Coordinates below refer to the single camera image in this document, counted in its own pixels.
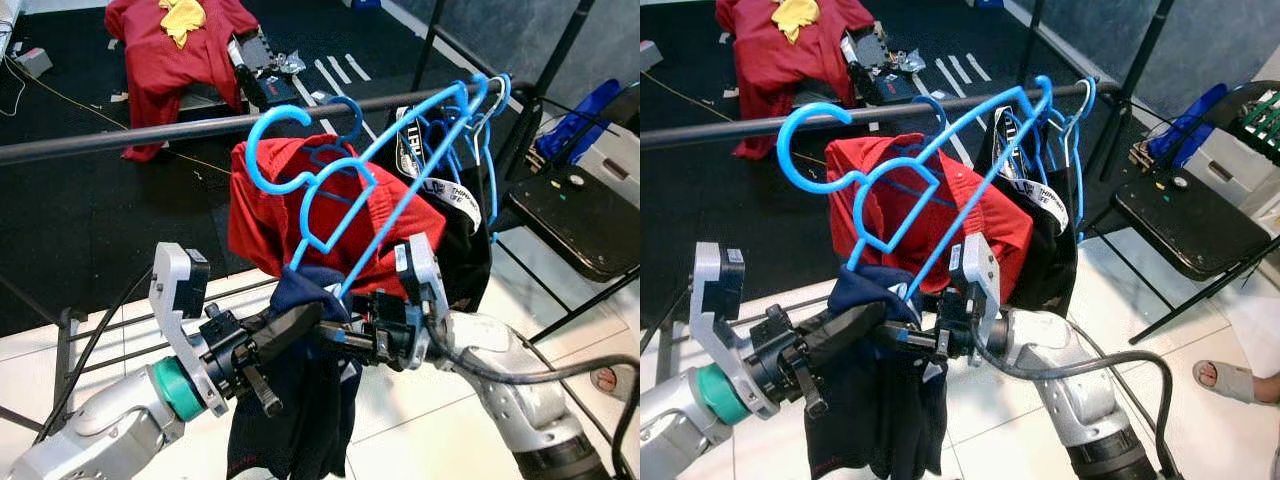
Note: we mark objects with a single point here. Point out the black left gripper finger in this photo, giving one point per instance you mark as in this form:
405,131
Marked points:
845,320
300,340
852,342
295,318

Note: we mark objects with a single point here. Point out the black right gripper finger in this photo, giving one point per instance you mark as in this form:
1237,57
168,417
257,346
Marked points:
338,329
348,345
888,327
895,344

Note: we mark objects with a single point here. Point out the navy garment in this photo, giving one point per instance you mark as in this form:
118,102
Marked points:
880,430
290,430

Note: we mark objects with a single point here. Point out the blue plastic clothes hanger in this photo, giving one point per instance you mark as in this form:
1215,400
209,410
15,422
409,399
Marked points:
252,150
440,140
358,112
1078,180
1030,135
492,180
945,110
783,150

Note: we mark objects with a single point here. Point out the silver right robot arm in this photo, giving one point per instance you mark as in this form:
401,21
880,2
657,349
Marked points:
1070,400
520,400

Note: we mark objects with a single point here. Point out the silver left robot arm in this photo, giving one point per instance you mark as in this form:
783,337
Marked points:
680,440
110,430

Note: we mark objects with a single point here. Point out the red garment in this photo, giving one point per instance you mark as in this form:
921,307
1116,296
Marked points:
870,200
270,220

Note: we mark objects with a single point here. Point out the black garment with white print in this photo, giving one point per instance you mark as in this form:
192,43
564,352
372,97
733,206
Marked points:
1055,270
465,260

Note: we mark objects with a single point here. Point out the black floor carpet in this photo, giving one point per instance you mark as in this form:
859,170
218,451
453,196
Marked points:
80,220
700,220

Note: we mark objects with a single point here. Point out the person foot in grey sandal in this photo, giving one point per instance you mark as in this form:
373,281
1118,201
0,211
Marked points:
1235,382
605,380

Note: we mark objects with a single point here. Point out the black folding chair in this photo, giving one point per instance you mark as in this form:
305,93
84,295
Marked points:
570,225
1180,225

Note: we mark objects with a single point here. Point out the black metal clothes rack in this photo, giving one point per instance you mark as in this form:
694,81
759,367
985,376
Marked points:
100,143
720,130

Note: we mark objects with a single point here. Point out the white storage box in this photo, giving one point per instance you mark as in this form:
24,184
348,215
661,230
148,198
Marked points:
612,165
1235,165

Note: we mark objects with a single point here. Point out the red draped cloth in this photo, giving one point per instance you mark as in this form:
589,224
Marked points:
160,70
770,70

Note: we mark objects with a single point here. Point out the long blue bag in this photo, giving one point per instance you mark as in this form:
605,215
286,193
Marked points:
1185,125
580,120

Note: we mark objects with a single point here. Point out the yellow cloth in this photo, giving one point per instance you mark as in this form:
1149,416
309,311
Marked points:
795,18
183,20

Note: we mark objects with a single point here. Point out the small grey box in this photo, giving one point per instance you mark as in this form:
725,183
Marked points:
33,62
650,55

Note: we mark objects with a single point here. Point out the white shelf unit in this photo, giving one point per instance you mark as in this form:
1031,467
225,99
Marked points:
8,25

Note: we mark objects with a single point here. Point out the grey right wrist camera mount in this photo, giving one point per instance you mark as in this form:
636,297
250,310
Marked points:
978,280
420,280

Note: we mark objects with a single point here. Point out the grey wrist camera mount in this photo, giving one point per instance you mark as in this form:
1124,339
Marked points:
705,300
420,280
165,290
978,280

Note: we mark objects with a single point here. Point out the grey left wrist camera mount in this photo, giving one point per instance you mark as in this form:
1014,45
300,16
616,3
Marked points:
705,300
165,290

